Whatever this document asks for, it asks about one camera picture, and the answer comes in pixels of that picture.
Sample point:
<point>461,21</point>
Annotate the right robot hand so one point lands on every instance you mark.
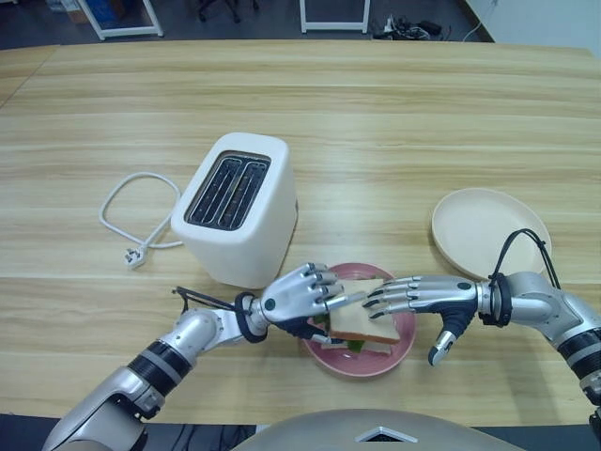
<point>436,293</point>

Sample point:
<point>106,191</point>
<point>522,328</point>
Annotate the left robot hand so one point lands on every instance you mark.
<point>286,298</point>

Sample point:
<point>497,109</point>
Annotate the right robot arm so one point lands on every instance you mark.
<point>535,300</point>

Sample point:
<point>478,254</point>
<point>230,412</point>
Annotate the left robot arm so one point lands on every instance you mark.
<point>188,336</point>

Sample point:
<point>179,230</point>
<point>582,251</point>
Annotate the cream toaster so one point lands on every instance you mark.
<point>256,235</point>

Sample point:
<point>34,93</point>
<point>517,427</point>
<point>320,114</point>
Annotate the cream plate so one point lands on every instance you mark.
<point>474,225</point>

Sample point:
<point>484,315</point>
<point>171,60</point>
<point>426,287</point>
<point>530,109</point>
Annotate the green lettuce leaf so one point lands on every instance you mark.
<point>357,346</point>

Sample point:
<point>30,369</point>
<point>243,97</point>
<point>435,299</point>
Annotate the pink plate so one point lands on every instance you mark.
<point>371,364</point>

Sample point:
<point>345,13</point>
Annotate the robot body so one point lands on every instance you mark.
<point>328,432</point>

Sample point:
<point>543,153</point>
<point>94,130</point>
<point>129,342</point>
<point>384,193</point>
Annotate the white table frame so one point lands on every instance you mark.
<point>333,26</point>
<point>127,32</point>

